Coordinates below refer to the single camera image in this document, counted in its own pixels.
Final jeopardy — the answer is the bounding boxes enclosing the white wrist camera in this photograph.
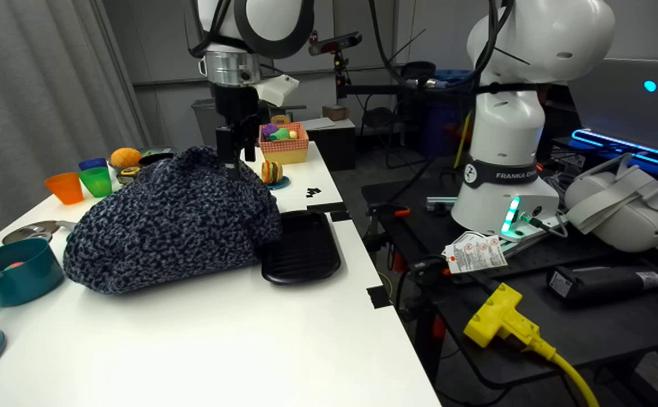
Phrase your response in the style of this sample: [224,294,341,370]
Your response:
[253,71,300,109]

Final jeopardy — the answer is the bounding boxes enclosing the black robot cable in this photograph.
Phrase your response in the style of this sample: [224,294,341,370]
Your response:
[369,0,518,96]

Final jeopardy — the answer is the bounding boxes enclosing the black office chair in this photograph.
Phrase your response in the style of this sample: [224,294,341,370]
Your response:
[357,61,438,169]

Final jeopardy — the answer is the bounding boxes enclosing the grey laptop with blue light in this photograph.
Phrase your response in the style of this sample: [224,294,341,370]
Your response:
[566,57,658,187]

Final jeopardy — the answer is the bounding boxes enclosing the black robot cart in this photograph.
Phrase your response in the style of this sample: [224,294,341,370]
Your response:
[359,153,658,407]

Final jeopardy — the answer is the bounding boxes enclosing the small brown box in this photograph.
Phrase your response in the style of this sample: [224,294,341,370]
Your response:
[320,103,351,123]

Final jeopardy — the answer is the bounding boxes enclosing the grey cabinet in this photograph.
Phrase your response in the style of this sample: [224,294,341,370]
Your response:
[189,96,222,149]

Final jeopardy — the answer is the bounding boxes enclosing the blue bin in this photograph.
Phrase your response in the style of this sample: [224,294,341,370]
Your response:
[422,68,474,157]

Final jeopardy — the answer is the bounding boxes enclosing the white VR headset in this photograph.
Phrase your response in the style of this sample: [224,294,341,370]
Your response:
[563,152,658,256]

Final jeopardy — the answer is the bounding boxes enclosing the white red packet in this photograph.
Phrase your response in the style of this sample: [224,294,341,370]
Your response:
[440,228,511,276]

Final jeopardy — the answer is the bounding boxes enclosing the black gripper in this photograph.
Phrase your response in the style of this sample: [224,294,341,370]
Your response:
[210,80,272,180]

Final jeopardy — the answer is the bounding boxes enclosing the yellow power plug cable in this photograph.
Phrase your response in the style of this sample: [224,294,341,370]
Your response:
[461,279,603,407]

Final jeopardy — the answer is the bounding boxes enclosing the black desk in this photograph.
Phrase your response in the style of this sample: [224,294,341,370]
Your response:
[299,115,359,172]

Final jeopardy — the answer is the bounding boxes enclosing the blue plastic cup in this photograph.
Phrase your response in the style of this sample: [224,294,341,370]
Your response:
[76,155,111,173]

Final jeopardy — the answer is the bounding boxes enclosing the black handheld device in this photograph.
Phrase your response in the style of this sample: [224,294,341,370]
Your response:
[544,262,658,308]

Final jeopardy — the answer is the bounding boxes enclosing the orange plastic cup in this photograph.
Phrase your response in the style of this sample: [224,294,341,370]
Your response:
[43,169,88,208]

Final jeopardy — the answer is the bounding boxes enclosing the silver metal lid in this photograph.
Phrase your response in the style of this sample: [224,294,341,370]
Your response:
[0,217,80,248]

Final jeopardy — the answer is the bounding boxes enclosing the orange toy fruit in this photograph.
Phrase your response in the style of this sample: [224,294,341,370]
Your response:
[109,144,144,172]

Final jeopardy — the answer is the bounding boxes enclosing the toy burger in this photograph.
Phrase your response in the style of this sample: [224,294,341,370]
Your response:
[260,157,284,187]

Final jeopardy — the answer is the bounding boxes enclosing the wooden toy box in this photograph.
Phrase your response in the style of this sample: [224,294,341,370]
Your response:
[255,121,313,167]

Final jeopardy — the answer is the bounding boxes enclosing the small teal plate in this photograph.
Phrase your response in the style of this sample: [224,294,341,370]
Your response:
[257,173,293,191]

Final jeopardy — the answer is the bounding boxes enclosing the grey knit cloth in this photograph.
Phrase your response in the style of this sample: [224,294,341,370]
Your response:
[60,144,284,297]

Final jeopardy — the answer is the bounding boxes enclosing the green plastic cup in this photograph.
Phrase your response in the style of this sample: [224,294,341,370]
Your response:
[76,164,116,200]

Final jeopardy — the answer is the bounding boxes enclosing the black plastic tray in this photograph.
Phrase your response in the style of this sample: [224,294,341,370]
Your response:
[257,208,344,288]

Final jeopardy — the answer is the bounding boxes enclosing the teal toy pot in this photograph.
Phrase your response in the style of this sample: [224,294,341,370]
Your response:
[0,236,68,309]

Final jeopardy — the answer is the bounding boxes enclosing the grey curtain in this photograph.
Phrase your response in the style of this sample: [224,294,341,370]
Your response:
[0,0,153,256]

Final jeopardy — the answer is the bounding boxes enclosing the dark bowl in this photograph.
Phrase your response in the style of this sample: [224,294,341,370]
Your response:
[137,146,176,167]

